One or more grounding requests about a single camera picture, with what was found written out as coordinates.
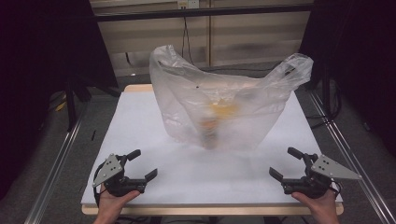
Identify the dark curtain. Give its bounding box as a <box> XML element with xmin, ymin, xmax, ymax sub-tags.
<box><xmin>298</xmin><ymin>0</ymin><xmax>396</xmax><ymax>158</ymax></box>
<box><xmin>0</xmin><ymin>0</ymin><xmax>120</xmax><ymax>201</ymax></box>

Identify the person's right hand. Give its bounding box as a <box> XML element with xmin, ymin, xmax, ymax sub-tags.
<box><xmin>290</xmin><ymin>189</ymin><xmax>341</xmax><ymax>224</ymax></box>

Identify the orange item inside bag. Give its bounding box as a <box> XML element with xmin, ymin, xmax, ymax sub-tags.
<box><xmin>198</xmin><ymin>102</ymin><xmax>241</xmax><ymax>150</ymax></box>

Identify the person's left hand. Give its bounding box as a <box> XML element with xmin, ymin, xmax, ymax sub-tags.
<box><xmin>92</xmin><ymin>184</ymin><xmax>141</xmax><ymax>224</ymax></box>

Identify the black metal stand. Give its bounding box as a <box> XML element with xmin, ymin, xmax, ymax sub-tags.
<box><xmin>64</xmin><ymin>76</ymin><xmax>121</xmax><ymax>133</ymax></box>

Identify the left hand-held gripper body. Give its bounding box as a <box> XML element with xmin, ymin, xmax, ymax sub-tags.
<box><xmin>92</xmin><ymin>153</ymin><xmax>148</xmax><ymax>198</ymax></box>

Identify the black floor cable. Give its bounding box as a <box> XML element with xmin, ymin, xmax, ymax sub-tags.
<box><xmin>305</xmin><ymin>78</ymin><xmax>343</xmax><ymax>131</ymax></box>

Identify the white wall socket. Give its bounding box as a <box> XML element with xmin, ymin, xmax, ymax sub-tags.
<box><xmin>177</xmin><ymin>0</ymin><xmax>200</xmax><ymax>10</ymax></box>

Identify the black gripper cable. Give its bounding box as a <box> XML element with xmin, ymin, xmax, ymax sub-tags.
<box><xmin>329</xmin><ymin>179</ymin><xmax>343</xmax><ymax>198</ymax></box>
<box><xmin>92</xmin><ymin>162</ymin><xmax>108</xmax><ymax>208</ymax></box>

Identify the aluminium floor rail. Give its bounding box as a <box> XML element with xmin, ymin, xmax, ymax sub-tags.
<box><xmin>307</xmin><ymin>89</ymin><xmax>396</xmax><ymax>224</ymax></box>
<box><xmin>23</xmin><ymin>102</ymin><xmax>89</xmax><ymax>224</ymax></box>

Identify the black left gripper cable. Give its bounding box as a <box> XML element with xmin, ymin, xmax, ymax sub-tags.
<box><xmin>92</xmin><ymin>162</ymin><xmax>108</xmax><ymax>208</ymax></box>

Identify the translucent white plastic bag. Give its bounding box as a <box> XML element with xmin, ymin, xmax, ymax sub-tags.
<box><xmin>148</xmin><ymin>44</ymin><xmax>315</xmax><ymax>152</ymax></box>

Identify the black horizontal bar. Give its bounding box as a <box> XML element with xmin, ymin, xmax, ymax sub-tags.
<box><xmin>92</xmin><ymin>4</ymin><xmax>315</xmax><ymax>23</ymax></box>

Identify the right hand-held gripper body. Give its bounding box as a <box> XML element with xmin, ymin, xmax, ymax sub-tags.
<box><xmin>281</xmin><ymin>153</ymin><xmax>363</xmax><ymax>200</ymax></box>

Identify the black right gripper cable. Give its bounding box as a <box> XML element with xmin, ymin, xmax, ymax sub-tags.
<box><xmin>329</xmin><ymin>179</ymin><xmax>343</xmax><ymax>198</ymax></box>

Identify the black hanging cable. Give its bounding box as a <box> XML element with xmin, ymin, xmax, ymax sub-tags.
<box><xmin>181</xmin><ymin>17</ymin><xmax>195</xmax><ymax>67</ymax></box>

